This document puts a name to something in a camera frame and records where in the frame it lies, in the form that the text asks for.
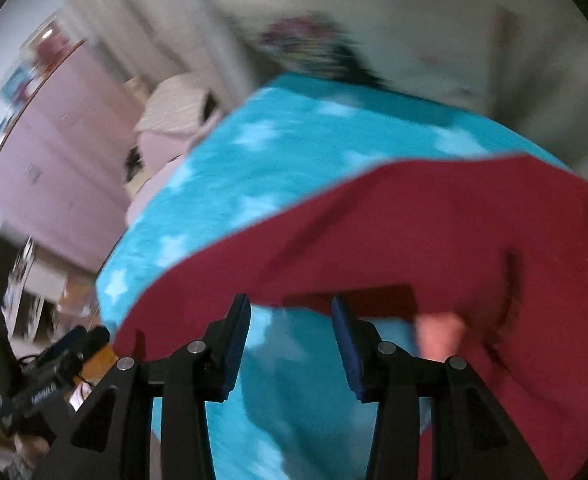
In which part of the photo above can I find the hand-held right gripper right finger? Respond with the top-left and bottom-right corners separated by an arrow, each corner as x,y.
331,295 -> 551,480

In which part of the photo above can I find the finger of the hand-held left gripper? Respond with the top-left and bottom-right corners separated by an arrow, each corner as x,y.
80,326 -> 111,361

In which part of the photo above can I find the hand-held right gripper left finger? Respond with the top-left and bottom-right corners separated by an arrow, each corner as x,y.
34,293 -> 251,480

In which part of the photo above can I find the dark red garment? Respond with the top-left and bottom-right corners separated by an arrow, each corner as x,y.
111,155 -> 588,480

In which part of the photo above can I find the turquoise star printed blanket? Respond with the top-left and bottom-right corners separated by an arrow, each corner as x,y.
95,72 -> 575,480

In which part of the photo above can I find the pink dotted cushion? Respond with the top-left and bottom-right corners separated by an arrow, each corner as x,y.
124,130 -> 197,228

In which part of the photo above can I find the pink cabinet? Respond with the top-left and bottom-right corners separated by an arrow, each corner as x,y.
0,40 -> 150,272

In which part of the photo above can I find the cream floral pillow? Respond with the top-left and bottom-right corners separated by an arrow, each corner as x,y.
258,14 -> 392,92

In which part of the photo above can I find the cream sofa cover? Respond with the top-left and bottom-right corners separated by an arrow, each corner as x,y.
184,0 -> 588,201

